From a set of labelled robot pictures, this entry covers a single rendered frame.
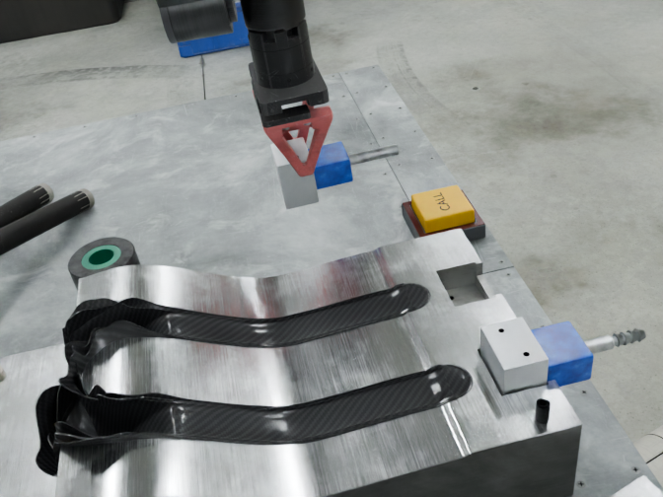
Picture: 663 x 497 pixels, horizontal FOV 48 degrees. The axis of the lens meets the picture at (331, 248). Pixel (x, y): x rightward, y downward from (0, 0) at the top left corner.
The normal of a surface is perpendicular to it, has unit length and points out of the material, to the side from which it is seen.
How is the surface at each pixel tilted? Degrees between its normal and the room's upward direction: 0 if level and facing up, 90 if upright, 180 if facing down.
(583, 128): 0
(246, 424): 26
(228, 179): 0
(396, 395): 9
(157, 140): 0
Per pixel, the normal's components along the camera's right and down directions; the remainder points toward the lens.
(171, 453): 0.28, -0.81
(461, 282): 0.21, 0.58
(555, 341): -0.12, -0.79
